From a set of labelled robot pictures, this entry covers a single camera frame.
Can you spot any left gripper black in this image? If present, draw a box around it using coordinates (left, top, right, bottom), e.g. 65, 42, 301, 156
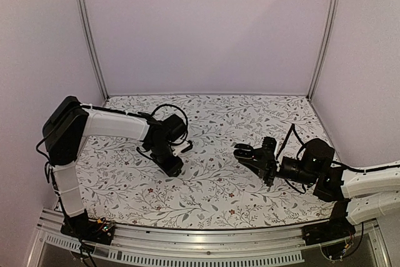
148, 142, 184, 178

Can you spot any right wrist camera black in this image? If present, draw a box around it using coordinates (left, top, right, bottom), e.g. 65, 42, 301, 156
262, 137, 278, 156

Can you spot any aluminium corner post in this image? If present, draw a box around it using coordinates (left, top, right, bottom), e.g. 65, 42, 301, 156
76, 0, 109, 101
307, 0, 339, 102

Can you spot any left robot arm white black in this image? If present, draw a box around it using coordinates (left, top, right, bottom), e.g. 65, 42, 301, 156
38, 96, 193, 238

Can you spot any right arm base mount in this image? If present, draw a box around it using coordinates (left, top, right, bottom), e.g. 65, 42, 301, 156
301, 200, 356, 246

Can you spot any aluminium front rail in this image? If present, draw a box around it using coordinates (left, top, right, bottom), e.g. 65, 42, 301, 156
27, 209, 394, 266

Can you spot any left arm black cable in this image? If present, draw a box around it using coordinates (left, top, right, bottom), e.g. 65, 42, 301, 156
151, 103, 190, 130

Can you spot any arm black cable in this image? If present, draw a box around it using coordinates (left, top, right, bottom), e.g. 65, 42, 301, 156
151, 103, 190, 130
276, 123, 309, 161

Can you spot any black earbud charging case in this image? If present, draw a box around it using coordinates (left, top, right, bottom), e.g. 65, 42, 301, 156
233, 144, 254, 160

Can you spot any right aluminium corner post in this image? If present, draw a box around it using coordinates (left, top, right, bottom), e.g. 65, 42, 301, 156
307, 0, 339, 102

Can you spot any left aluminium corner post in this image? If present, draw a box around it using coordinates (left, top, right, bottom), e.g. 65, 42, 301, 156
76, 0, 109, 101

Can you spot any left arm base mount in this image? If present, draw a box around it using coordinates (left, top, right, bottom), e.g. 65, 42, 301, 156
61, 213, 115, 245

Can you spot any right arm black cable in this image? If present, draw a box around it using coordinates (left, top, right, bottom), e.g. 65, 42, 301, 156
276, 123, 309, 161

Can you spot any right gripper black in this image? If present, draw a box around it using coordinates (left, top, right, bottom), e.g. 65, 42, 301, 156
239, 148, 318, 187

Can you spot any floral patterned table mat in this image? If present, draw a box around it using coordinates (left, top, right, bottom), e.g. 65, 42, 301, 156
76, 95, 333, 229

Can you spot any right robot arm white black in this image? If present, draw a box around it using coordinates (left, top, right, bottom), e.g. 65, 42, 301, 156
233, 137, 399, 239

